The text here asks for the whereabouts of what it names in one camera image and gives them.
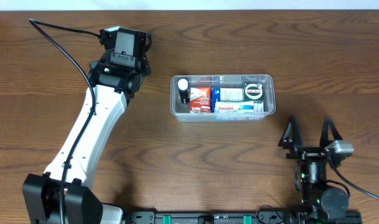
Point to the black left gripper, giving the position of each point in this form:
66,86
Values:
147,54

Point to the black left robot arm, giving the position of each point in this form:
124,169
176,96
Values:
62,194

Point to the dark bottle white cap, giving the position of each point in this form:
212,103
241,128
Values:
184,91

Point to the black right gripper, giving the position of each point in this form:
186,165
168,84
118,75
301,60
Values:
311,150

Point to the white Panadol box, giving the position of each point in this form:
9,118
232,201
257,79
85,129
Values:
234,107

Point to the green round-logo box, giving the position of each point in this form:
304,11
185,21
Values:
253,92

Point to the red medicine box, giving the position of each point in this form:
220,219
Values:
200,99

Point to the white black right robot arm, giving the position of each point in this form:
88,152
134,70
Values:
323,200

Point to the clear plastic container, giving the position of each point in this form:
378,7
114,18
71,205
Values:
182,111

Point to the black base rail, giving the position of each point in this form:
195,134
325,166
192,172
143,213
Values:
260,217

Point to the large blue white medicine box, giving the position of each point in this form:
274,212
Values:
233,95

